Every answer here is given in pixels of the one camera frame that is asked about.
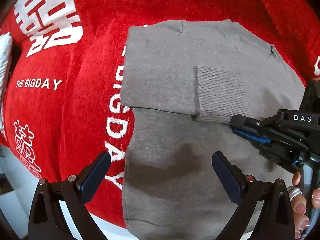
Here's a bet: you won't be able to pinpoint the red printed sofa blanket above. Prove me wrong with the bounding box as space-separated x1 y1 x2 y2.
1 0 319 228

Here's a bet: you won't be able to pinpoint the right hand painted nails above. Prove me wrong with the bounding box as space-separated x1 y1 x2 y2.
287 171 310 239

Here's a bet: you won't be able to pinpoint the grey knit sweater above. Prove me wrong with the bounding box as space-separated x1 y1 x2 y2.
120 20 304 239

